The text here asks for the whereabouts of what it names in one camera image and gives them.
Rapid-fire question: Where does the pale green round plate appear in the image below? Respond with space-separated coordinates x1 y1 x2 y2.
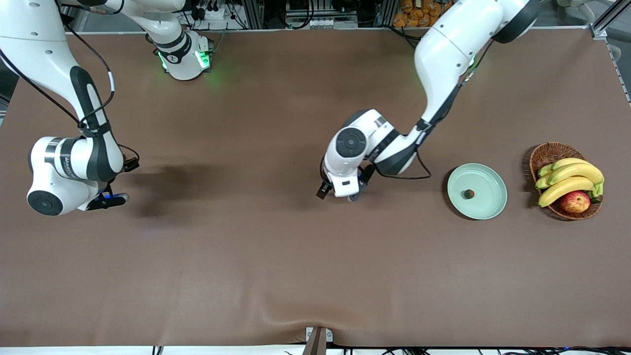
447 163 508 220

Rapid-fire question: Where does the large table cover sheet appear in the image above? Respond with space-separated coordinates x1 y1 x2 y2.
0 27 631 348

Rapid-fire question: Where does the white connector block row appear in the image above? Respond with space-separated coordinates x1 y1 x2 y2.
285 17 359 29

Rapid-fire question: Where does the bag of orange bread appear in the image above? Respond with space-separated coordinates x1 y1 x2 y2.
392 0 452 29

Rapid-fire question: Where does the white power strip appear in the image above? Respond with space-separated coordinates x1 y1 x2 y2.
195 4 228 21

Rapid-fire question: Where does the brown wicker basket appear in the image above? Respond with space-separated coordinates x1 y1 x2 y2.
529 142 603 221

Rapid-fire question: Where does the yellow banana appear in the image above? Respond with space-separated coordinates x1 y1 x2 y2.
548 163 605 186
538 177 595 208
551 158 590 171

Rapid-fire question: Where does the red yellow apple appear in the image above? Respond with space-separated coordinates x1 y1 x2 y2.
560 190 591 214

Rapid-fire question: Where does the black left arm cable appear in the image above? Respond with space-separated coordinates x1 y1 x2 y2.
367 39 493 181

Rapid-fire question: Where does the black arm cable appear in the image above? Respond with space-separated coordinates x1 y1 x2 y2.
367 39 493 181
0 22 140 166

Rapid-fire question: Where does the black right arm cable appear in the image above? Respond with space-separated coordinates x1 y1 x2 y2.
0 22 140 166

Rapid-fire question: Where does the metal table clamp bracket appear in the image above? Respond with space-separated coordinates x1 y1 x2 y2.
304 326 334 355

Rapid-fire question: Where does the aluminium frame strut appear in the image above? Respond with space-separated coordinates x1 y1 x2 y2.
589 0 631 40

